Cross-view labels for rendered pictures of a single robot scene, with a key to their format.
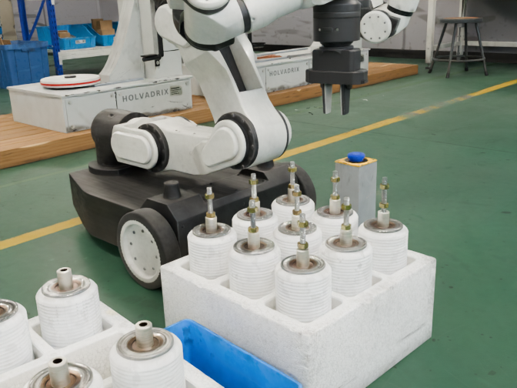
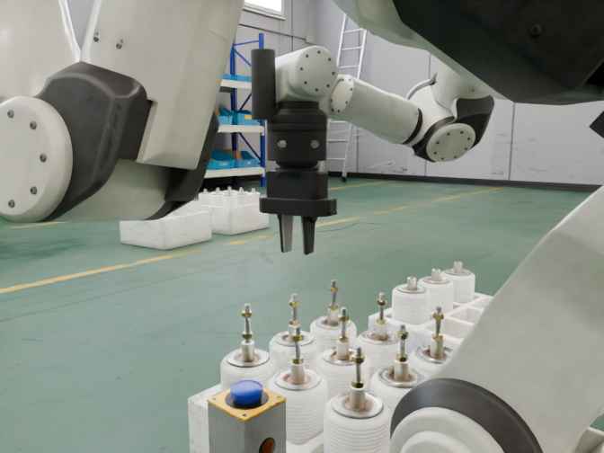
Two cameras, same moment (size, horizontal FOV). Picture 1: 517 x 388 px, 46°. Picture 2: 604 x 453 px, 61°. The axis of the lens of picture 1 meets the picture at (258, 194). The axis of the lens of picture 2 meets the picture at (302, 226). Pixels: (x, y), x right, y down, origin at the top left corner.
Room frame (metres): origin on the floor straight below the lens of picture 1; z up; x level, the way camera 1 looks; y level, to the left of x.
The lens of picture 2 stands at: (1.94, -0.19, 0.63)
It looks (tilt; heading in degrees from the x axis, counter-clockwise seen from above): 10 degrees down; 177
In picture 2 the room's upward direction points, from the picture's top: straight up
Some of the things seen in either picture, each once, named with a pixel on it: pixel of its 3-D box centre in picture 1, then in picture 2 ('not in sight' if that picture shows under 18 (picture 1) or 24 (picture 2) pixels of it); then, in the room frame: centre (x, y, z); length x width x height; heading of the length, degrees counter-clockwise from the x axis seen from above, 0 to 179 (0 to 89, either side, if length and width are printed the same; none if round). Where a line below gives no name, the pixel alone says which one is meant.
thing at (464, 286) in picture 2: not in sight; (456, 303); (0.54, 0.33, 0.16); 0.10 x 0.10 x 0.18
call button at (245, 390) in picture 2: (355, 158); (246, 394); (1.35, -0.23, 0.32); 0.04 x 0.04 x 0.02
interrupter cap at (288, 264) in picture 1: (302, 264); (333, 323); (0.93, -0.07, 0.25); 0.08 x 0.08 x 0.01
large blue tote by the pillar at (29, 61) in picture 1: (15, 64); not in sight; (5.35, 2.08, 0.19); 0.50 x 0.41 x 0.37; 51
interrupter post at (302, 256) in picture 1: (302, 257); (333, 316); (0.93, -0.07, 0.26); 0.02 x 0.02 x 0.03
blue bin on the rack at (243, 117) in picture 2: not in sight; (235, 117); (-4.87, -0.66, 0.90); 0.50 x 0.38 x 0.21; 46
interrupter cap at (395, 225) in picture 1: (383, 225); (248, 358); (1.09, -0.24, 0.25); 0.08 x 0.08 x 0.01
